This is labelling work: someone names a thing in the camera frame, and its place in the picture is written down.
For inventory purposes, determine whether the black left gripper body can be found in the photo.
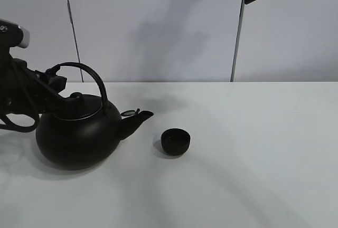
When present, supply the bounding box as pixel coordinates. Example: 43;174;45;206
1;47;60;115

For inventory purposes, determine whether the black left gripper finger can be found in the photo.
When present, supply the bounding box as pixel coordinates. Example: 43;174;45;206
34;68;67;93
50;94;84;114

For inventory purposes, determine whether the black round teapot kettle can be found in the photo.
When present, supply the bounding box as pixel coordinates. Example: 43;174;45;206
35;62;154;170

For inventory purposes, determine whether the small black teacup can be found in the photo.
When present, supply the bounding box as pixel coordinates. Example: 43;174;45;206
161;128;191;156

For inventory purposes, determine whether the silver wall seam strip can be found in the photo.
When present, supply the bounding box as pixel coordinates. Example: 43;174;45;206
230;0;245;82

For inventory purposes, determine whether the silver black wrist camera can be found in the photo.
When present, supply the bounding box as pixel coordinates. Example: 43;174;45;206
0;19;30;49

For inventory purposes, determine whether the thin dark wall seam strip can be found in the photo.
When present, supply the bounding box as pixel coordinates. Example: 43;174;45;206
62;0;85;82

